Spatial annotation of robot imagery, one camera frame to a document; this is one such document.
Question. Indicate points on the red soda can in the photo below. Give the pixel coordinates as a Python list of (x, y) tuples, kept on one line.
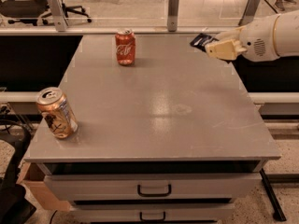
[(125, 46)]

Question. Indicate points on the brown cardboard box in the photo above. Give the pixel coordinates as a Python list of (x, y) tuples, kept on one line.
[(33, 178)]

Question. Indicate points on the blue rxbar blueberry wrapper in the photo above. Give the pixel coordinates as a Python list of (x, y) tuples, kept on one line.
[(201, 40)]

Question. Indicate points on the left metal bracket post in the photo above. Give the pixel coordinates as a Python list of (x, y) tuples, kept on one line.
[(59, 19)]

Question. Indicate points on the grey drawer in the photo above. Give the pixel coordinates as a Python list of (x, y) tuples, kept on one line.
[(166, 212), (149, 187)]

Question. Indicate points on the middle metal bracket post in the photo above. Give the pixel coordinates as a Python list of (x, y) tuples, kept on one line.
[(172, 16)]

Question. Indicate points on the right metal bracket post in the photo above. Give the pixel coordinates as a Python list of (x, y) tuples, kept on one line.
[(249, 12)]

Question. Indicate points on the black table leg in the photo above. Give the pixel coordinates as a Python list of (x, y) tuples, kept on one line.
[(278, 212)]

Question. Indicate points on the orange gold soda can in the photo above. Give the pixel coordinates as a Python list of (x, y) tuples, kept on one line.
[(53, 105)]

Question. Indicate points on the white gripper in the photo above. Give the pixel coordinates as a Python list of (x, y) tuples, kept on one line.
[(257, 41)]

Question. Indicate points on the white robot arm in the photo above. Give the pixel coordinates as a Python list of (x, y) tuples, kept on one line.
[(286, 36)]

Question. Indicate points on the lower grey drawer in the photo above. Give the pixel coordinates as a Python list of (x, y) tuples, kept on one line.
[(166, 212)]

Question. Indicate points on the upper grey drawer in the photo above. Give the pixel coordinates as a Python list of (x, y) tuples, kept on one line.
[(149, 187)]

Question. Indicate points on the metal bracket post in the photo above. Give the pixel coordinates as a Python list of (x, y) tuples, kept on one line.
[(59, 19), (172, 16), (249, 12)]

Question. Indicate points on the black chair at left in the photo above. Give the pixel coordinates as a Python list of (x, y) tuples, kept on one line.
[(14, 208)]

